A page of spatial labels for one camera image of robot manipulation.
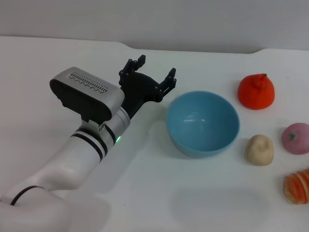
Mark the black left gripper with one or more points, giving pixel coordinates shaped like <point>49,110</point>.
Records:
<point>137,89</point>

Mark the blue bowl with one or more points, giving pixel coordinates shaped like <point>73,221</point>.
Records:
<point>202,128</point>

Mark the pink toy peach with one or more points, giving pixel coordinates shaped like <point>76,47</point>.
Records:
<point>298,140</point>

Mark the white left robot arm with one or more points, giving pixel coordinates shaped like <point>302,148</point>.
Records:
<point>60,166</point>

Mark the orange toy tangerine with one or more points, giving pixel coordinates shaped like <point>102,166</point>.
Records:
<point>256,94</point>

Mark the beige toy potato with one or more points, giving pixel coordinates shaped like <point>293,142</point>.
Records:
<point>259,151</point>

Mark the peeled orange segments toy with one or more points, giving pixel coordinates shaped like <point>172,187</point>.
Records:
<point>298,187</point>

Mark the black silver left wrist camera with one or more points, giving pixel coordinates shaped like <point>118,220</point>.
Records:
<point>89,94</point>

